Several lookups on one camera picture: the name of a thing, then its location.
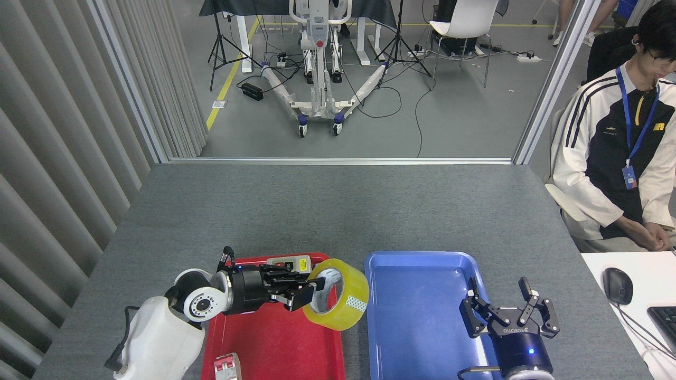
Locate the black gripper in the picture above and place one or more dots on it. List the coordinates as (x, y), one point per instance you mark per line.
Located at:
(248, 290)
(520, 351)

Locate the yellow tape roll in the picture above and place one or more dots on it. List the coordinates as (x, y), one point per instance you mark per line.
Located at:
(351, 301)

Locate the person's right hand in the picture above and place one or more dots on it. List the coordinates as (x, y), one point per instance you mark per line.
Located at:
(647, 237)

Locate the person's left hand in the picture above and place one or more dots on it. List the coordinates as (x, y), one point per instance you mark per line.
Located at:
(664, 237)

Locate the red plastic tray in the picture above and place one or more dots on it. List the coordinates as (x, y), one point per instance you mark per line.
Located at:
(280, 348)

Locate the blue plastic tray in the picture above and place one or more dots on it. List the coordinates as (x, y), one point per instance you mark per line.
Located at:
(417, 327)

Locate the white and red circuit breaker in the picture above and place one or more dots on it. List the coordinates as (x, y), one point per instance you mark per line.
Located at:
(228, 367)

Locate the black computer mouse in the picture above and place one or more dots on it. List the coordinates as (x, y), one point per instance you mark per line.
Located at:
(618, 285)

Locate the white desk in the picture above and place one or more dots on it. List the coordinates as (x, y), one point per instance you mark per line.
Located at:
(649, 274)

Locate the black keyboard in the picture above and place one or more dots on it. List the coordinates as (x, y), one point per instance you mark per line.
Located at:
(665, 324)

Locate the silver floor socket plate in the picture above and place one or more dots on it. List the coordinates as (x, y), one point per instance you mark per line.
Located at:
(219, 104)

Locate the black power adapter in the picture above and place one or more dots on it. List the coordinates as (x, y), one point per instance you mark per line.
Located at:
(252, 91)

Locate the white stand on wheels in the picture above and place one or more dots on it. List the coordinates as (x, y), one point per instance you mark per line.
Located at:
(318, 79)

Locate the black tripod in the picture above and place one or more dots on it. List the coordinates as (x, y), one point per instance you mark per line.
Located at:
(397, 47)
(216, 50)

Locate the white power strip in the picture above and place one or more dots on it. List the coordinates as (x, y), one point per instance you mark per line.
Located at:
(528, 58)

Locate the grey pleated curtain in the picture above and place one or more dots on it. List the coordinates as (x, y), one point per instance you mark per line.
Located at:
(53, 158)

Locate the black chair back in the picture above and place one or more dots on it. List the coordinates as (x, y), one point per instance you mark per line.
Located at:
(607, 53)

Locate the table with black cloth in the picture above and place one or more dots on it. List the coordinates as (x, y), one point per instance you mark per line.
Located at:
(369, 10)

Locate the white chair with metal legs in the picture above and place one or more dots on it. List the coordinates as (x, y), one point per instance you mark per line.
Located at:
(467, 21)

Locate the white two-button switch box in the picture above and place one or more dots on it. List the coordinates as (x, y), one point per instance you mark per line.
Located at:
(296, 262)

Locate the silver horizontal rail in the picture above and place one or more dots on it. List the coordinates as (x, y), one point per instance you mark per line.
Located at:
(338, 160)

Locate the silver post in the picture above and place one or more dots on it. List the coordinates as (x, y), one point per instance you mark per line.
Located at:
(554, 74)
(129, 84)

